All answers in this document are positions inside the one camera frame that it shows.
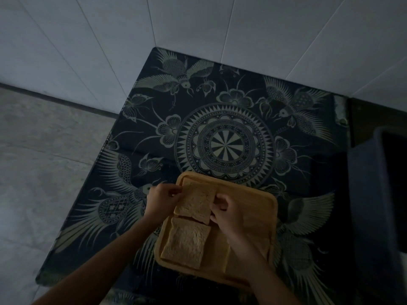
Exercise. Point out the person's right hand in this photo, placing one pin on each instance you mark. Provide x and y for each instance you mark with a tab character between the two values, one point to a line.
232	215

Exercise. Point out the person's left hand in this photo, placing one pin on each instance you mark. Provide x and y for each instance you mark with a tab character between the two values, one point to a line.
159	201

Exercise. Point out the person's left fingers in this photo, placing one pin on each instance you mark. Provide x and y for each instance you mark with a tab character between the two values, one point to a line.
174	189

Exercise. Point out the person's right fingers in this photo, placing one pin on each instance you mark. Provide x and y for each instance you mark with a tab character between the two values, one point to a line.
219	208

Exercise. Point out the brown bread slice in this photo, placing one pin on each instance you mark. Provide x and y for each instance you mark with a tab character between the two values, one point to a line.
194	201
186	243

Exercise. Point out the person's left forearm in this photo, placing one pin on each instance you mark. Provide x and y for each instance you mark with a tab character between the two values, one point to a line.
105	266

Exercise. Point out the person's right forearm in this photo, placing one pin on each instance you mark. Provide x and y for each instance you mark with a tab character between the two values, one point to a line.
264	276

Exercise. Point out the wooden tray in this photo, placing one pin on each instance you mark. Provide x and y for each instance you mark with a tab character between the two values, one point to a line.
254	203

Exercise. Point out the black bird patterned tablecloth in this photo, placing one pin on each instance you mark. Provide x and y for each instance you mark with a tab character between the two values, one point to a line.
225	123

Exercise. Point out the dark blue plastic bin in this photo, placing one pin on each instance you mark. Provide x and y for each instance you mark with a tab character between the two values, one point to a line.
368	203

